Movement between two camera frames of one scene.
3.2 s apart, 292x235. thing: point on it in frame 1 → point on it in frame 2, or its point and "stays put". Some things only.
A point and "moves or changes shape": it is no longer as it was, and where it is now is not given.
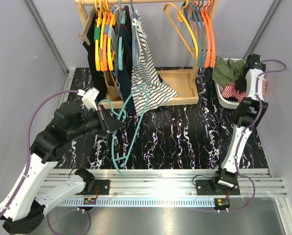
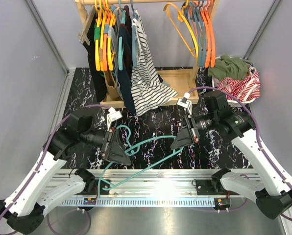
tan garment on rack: [112, 94] stays put
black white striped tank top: [148, 90] stays put
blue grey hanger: [134, 35] stays put
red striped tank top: [230, 91] moves or changes shape
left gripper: [109, 123] → [117, 152]
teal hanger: [139, 126] → [131, 151]
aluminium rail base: [172, 187] stays put
